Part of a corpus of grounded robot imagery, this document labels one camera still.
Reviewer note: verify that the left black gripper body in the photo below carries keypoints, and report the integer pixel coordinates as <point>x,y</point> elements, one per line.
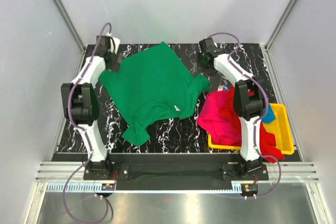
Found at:
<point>113,66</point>

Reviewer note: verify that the magenta t shirt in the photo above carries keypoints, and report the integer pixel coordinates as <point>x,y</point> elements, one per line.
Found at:
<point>219,119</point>

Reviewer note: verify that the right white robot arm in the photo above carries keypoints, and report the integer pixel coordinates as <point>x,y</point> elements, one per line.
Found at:
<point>250,102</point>

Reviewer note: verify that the left aluminium frame post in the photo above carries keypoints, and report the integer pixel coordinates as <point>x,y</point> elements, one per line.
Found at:
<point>69,24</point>

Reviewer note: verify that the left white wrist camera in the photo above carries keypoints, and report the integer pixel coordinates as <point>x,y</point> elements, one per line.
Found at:
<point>114,43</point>

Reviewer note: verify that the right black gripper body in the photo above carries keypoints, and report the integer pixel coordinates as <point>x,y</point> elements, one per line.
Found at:
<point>202,66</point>

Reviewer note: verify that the green t shirt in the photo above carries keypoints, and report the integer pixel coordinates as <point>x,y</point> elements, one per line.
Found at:
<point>152,85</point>

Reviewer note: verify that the aluminium front rail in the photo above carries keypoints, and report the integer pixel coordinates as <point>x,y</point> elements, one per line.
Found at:
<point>68,177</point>

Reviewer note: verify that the blue t shirt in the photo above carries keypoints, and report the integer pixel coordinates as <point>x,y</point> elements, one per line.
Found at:
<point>270,116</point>

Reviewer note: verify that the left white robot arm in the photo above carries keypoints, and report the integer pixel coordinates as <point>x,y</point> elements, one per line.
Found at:
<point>80,103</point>

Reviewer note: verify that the red t shirt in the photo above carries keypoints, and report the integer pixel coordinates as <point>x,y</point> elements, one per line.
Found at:
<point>270,145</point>

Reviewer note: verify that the yellow plastic bin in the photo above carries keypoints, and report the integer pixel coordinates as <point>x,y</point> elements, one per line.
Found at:
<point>279,127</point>

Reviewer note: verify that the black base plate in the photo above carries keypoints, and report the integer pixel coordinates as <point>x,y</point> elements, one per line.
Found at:
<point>161,172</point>

